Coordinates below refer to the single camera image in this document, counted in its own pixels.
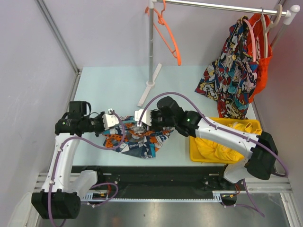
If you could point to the comic print shorts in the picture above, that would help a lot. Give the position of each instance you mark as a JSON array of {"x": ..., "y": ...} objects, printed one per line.
[{"x": 231, "y": 79}]

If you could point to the black mounting plate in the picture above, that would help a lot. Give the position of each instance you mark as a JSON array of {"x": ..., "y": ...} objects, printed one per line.
[{"x": 164, "y": 182}]

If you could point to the white metal clothes rack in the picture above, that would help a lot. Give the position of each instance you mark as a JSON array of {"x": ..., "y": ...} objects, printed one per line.
[{"x": 288, "y": 15}]

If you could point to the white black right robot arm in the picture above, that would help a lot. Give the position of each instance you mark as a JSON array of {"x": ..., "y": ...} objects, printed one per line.
[{"x": 259, "y": 151}]

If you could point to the orange blue patterned shorts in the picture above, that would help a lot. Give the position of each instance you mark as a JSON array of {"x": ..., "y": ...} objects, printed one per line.
[{"x": 137, "y": 142}]

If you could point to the beige plastic hanger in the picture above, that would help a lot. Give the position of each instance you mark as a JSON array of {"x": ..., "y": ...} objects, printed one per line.
[{"x": 272, "y": 24}]

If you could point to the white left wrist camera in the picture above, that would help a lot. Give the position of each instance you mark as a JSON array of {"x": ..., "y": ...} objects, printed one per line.
[{"x": 110, "y": 119}]

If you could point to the pink plastic hanger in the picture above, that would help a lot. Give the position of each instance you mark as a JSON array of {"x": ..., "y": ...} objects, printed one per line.
[{"x": 253, "y": 43}]

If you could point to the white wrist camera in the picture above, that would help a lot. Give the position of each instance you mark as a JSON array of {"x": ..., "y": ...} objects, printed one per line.
[
  {"x": 110, "y": 119},
  {"x": 142, "y": 117}
]

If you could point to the yellow plastic bin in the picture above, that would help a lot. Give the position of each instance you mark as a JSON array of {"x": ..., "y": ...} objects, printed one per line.
[{"x": 194, "y": 153}]

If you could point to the white perforated cable tray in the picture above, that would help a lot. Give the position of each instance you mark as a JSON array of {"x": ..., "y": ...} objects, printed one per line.
[{"x": 95, "y": 198}]

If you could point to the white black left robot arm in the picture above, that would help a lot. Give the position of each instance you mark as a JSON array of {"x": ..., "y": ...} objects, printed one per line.
[{"x": 60, "y": 198}]

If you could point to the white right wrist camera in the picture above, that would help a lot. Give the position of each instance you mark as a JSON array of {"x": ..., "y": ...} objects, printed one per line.
[{"x": 142, "y": 117}]

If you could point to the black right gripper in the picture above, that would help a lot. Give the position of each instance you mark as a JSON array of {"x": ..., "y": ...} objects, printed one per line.
[{"x": 153, "y": 113}]

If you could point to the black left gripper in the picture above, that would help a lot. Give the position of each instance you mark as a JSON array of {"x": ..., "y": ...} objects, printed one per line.
[{"x": 100, "y": 117}]

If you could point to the yellow cloth in bin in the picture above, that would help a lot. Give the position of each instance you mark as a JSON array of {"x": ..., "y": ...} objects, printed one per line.
[{"x": 214, "y": 151}]

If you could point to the red orange shorts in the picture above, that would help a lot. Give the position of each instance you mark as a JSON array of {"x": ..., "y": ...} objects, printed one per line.
[{"x": 263, "y": 63}]

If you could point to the orange plastic hanger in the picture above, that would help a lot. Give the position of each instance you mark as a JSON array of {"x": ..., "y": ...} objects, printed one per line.
[{"x": 164, "y": 29}]

